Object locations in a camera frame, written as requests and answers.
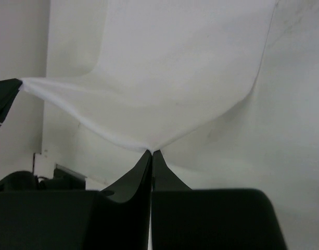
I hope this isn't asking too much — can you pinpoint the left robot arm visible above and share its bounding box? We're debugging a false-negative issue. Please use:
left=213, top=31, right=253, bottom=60
left=0, top=78, right=85, bottom=192

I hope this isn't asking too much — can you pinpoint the white tank top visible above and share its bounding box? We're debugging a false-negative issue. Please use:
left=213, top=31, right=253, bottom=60
left=22, top=1, right=275, bottom=151

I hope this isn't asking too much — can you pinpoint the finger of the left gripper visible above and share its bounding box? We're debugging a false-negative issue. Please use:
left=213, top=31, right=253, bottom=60
left=0, top=79, right=22, bottom=127

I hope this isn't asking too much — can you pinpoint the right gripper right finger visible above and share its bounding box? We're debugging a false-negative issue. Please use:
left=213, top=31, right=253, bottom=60
left=151, top=151, right=287, bottom=249

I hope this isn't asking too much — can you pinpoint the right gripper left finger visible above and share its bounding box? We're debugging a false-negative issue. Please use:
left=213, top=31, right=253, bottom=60
left=0, top=152, right=151, bottom=249

